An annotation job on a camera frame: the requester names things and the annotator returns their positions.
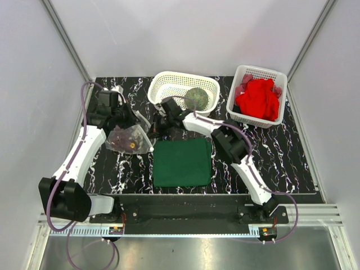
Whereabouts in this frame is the pink cloth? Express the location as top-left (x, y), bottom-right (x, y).
top-left (235, 74), bottom-right (282, 98)

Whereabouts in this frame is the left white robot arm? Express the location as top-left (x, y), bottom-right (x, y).
top-left (38, 85), bottom-right (153, 231)

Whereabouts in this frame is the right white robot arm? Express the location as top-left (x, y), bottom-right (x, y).
top-left (147, 96), bottom-right (279, 223)

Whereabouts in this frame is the white oval perforated basket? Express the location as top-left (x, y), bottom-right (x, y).
top-left (147, 71), bottom-right (220, 116)

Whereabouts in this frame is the clear zip top bag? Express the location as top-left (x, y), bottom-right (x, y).
top-left (105, 111), bottom-right (156, 155)

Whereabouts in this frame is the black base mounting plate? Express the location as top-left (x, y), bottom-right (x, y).
top-left (90, 195), bottom-right (289, 237)

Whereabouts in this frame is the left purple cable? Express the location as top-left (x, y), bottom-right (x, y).
top-left (46, 81), bottom-right (122, 270)

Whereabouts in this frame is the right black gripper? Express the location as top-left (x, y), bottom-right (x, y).
top-left (145, 113), bottom-right (174, 141)

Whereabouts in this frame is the green fake melon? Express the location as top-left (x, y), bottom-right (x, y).
top-left (184, 88), bottom-right (209, 111)

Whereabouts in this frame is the white rectangular perforated basket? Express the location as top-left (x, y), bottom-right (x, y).
top-left (226, 65), bottom-right (287, 128)

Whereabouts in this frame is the red cloth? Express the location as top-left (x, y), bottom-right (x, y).
top-left (235, 79), bottom-right (280, 122)

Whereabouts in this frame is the red fake grape bunch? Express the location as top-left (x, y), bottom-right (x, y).
top-left (109, 127), bottom-right (133, 152)

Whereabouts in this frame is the folded green cloth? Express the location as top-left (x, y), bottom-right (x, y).
top-left (152, 138), bottom-right (212, 187)

